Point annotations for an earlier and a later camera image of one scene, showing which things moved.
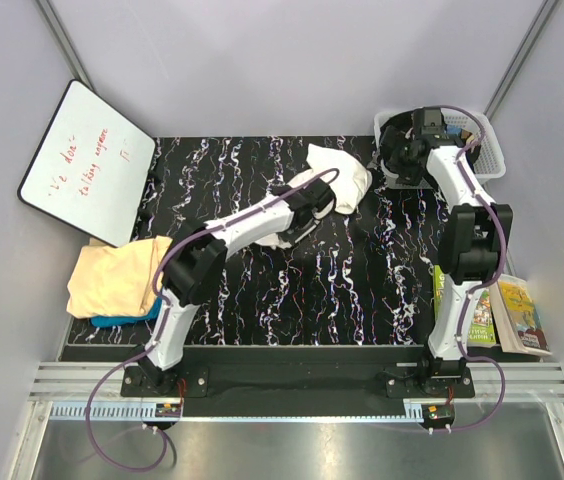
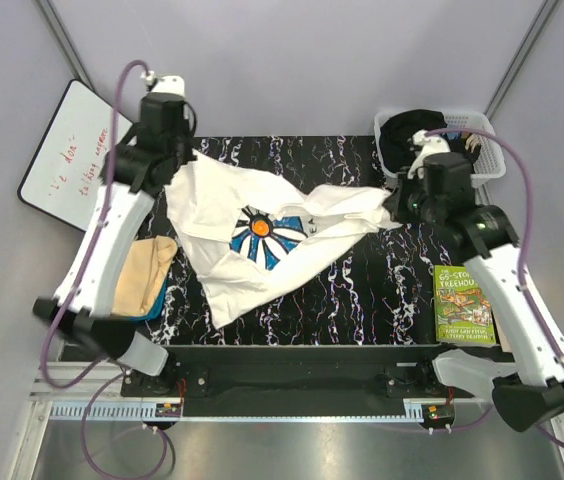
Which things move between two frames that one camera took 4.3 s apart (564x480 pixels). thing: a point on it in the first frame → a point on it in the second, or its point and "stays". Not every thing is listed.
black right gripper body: (399, 160) → (410, 205)
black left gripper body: (296, 231) → (184, 150)
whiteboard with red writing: (90, 167) stays
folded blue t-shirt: (114, 321) stays
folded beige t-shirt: (107, 281) stays
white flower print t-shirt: (350, 182) → (246, 230)
